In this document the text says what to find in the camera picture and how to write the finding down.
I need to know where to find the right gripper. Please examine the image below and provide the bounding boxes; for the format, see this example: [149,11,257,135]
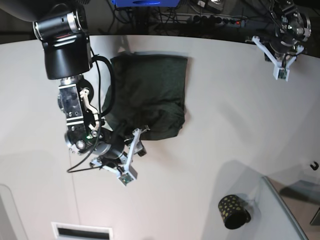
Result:
[89,126,150,177]

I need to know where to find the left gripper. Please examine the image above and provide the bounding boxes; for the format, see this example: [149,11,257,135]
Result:
[246,34,308,70]

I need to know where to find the dark green t-shirt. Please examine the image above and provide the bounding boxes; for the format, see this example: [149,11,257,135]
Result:
[105,54,188,141]

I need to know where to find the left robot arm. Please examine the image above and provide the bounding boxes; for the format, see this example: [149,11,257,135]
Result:
[245,0,312,73]

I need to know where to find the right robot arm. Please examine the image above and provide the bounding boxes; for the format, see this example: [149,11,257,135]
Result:
[0,0,146,184]

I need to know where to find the white power strip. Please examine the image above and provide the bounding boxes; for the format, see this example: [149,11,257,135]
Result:
[154,12,248,28]

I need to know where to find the white slotted plate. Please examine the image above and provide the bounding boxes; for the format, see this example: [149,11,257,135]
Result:
[51,222,114,240]

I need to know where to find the small black hook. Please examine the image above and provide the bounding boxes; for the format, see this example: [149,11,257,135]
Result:
[310,161,320,171]

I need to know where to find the black mug with gold dots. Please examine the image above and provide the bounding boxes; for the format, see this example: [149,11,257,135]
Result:
[218,194,251,230]

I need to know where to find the grey tray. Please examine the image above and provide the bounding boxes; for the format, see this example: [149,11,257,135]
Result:
[265,176,320,240]

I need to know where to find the blue box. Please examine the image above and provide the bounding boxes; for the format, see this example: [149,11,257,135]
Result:
[111,0,180,8]

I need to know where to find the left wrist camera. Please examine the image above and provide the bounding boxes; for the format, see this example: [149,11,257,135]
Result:
[273,66,290,82]

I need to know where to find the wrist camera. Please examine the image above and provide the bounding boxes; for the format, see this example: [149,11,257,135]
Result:
[273,66,290,82]
[118,170,138,187]

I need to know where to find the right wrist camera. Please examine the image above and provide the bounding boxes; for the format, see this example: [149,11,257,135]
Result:
[118,170,138,187]

